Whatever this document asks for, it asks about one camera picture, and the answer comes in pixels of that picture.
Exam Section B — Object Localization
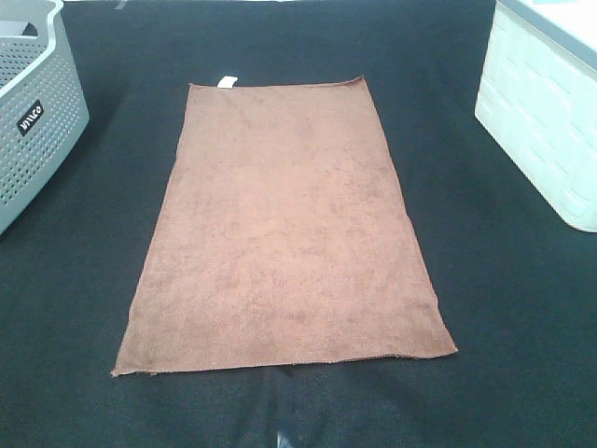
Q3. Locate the brown microfibre towel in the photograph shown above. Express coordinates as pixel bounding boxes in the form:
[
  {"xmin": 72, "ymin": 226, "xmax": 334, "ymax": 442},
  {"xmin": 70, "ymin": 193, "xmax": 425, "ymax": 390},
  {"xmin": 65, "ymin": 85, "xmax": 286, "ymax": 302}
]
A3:
[{"xmin": 112, "ymin": 77, "xmax": 457, "ymax": 376}]

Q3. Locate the black table cloth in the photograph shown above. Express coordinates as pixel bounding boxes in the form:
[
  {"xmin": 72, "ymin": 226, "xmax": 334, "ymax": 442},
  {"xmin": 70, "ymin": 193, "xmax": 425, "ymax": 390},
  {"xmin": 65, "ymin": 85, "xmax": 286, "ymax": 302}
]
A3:
[{"xmin": 1, "ymin": 1, "xmax": 596, "ymax": 447}]

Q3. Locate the white plastic storage box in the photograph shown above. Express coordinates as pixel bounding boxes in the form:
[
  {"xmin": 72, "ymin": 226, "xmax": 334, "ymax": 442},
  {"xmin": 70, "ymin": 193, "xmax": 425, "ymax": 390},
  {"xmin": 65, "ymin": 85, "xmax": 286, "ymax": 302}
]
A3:
[{"xmin": 475, "ymin": 1, "xmax": 596, "ymax": 232}]

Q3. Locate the grey perforated plastic basket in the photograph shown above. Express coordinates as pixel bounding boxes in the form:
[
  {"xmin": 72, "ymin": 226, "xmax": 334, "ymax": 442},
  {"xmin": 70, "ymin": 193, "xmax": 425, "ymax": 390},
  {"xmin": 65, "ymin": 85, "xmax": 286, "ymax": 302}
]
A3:
[{"xmin": 1, "ymin": 1, "xmax": 90, "ymax": 230}]

